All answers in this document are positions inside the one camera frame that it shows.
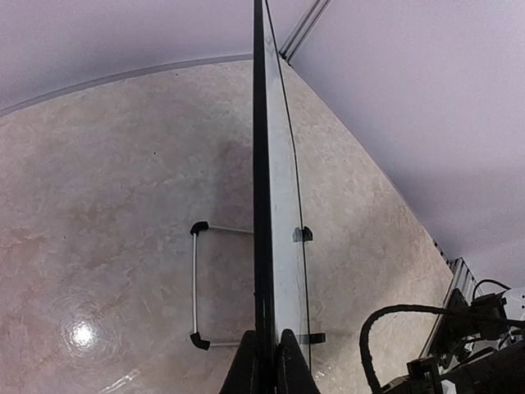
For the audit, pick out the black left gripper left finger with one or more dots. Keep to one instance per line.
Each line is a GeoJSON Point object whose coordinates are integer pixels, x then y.
{"type": "Point", "coordinates": [242, 377]}

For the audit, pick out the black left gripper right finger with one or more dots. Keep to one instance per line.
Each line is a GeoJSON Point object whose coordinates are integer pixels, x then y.
{"type": "Point", "coordinates": [293, 375]}

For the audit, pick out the white whiteboard black frame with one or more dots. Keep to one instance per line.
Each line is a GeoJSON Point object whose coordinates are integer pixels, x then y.
{"type": "Point", "coordinates": [281, 286]}

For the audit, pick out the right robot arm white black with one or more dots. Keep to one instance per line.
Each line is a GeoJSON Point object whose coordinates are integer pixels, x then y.
{"type": "Point", "coordinates": [471, 357]}

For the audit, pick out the metal whiteboard stand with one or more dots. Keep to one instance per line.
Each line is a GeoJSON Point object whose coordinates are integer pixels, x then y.
{"type": "Point", "coordinates": [195, 336]}

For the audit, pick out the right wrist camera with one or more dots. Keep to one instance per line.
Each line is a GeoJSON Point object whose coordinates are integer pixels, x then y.
{"type": "Point", "coordinates": [505, 306]}

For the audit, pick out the right aluminium frame post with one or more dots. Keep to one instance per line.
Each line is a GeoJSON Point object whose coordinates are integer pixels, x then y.
{"type": "Point", "coordinates": [302, 29]}

